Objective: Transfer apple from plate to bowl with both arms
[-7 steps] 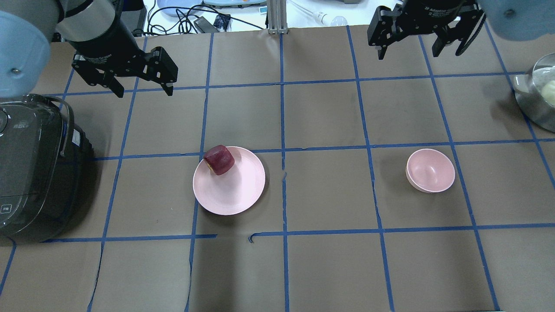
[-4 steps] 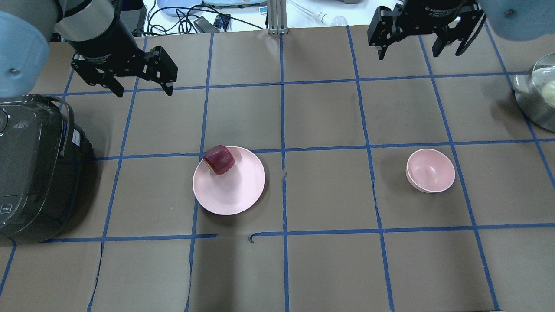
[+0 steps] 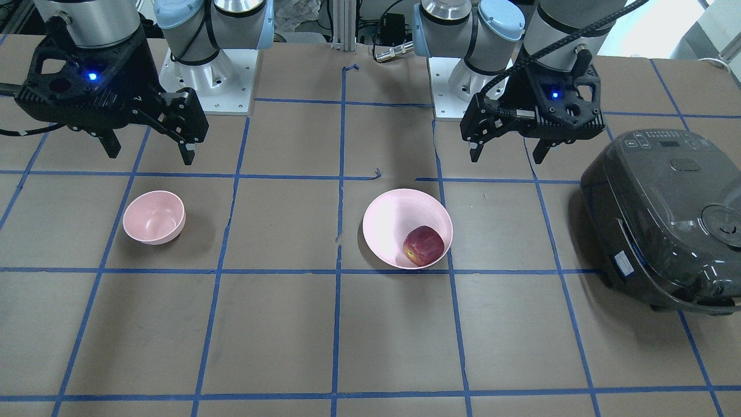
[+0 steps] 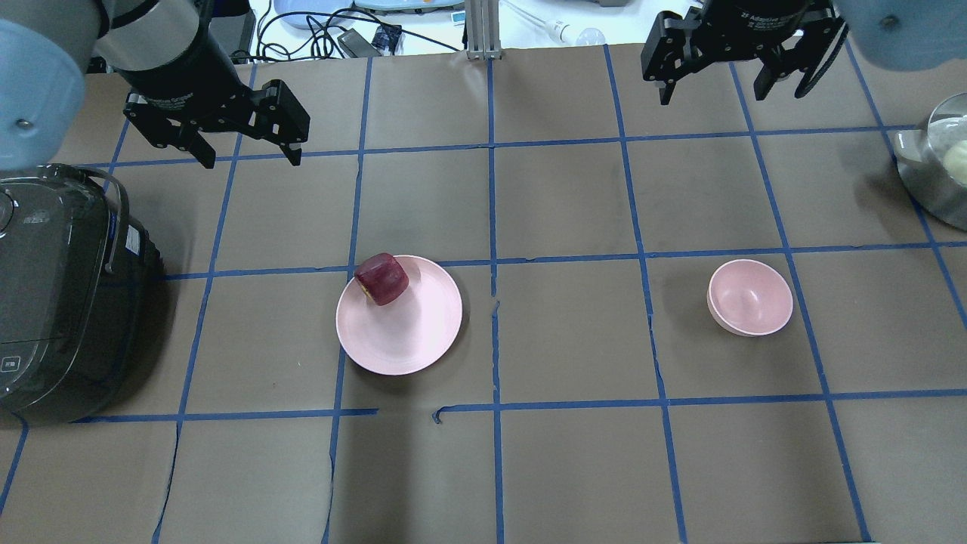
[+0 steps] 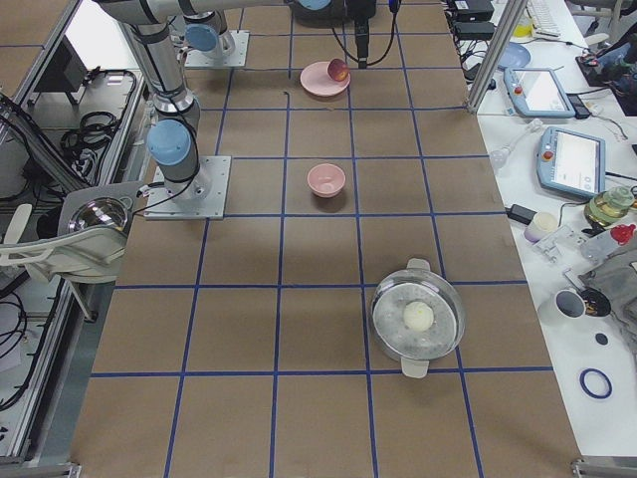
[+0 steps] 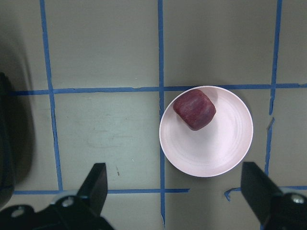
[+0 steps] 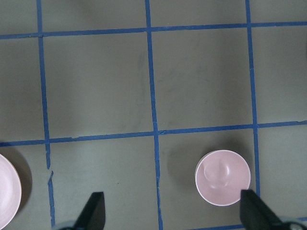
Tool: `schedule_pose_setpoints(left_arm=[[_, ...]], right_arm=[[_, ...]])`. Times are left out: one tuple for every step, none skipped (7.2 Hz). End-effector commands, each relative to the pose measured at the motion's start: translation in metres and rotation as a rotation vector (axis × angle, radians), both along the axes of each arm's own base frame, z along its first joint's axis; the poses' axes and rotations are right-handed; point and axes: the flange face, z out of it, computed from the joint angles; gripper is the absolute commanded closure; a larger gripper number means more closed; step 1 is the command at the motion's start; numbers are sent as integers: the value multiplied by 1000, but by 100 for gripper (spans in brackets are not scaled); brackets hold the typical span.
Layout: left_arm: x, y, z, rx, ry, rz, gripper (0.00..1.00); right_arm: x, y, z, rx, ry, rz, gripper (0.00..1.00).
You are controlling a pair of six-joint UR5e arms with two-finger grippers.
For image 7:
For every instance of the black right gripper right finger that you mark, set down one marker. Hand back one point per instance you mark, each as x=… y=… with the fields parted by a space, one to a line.
x=256 y=215

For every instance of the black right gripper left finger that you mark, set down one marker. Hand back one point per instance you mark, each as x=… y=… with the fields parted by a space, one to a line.
x=93 y=215

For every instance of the small pink bowl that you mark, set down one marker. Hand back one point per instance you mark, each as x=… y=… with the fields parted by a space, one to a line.
x=220 y=175

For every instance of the pink plate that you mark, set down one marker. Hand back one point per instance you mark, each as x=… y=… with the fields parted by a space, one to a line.
x=10 y=192

